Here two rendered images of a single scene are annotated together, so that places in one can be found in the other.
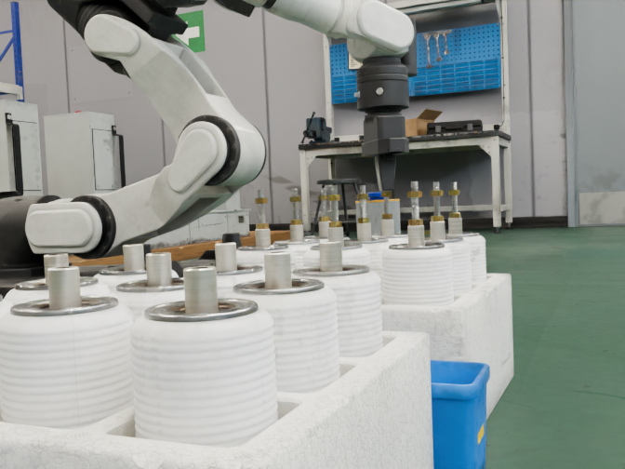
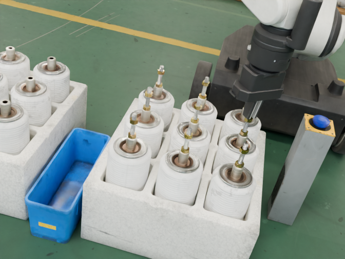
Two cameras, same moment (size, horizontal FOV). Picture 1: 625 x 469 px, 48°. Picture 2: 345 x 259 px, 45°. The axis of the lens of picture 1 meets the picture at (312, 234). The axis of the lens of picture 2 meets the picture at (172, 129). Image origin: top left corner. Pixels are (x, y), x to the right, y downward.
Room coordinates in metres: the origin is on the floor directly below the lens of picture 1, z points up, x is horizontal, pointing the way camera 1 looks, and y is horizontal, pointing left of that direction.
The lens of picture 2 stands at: (0.82, -0.84, 0.83)
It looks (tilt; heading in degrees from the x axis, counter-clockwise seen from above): 35 degrees down; 72
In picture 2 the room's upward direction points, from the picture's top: 11 degrees clockwise
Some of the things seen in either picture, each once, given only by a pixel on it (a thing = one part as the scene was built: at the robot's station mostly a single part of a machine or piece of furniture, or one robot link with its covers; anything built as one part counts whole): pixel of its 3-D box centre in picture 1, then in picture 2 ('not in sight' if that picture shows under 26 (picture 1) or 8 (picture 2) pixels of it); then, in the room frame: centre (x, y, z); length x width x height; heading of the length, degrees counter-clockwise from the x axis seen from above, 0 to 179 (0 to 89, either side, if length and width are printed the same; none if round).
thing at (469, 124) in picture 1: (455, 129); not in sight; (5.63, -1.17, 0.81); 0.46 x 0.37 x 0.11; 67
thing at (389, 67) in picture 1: (384, 53); (289, 18); (1.24, -0.14, 0.57); 0.11 x 0.11 x 0.11; 27
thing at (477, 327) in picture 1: (368, 342); (180, 180); (1.11, -0.08, 0.09); 0.39 x 0.39 x 0.18; 66
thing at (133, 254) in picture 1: (133, 259); (51, 63); (0.78, 0.20, 0.26); 0.02 x 0.02 x 0.03
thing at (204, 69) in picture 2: not in sight; (199, 89); (1.28, 0.37, 0.10); 0.20 x 0.05 x 0.20; 67
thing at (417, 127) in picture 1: (413, 126); not in sight; (5.86, -0.87, 0.87); 0.40 x 0.30 x 0.23; 53
